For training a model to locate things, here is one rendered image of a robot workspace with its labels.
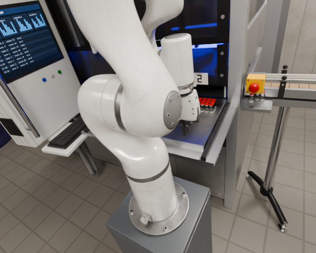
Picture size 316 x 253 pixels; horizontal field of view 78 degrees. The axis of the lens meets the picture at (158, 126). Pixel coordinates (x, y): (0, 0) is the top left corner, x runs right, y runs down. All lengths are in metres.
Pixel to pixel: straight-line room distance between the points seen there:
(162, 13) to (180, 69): 0.15
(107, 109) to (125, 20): 0.15
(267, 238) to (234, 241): 0.20
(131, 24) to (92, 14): 0.06
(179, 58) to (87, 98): 0.27
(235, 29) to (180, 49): 0.40
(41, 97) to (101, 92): 0.93
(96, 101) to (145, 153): 0.15
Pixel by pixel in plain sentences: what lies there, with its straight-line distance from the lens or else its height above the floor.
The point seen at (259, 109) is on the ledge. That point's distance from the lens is 1.03.
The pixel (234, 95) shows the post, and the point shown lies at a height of 0.94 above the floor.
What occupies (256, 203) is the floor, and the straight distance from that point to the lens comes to 1.72.
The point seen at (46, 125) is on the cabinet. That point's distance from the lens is 1.32.
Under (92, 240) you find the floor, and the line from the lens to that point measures 1.73.
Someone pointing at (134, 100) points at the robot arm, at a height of 1.27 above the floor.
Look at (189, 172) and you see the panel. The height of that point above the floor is 0.29.
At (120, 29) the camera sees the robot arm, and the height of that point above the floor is 1.37.
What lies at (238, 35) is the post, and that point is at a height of 1.21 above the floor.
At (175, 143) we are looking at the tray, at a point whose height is 0.90.
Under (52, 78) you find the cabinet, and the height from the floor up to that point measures 1.09.
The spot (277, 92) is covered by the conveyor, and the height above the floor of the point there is 0.92.
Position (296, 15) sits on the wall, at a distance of 2.79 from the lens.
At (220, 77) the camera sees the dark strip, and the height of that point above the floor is 1.03.
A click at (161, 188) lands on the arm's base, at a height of 1.00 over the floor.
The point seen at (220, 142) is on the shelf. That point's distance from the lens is 0.81.
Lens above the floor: 1.40
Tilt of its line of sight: 34 degrees down
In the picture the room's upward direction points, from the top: 12 degrees counter-clockwise
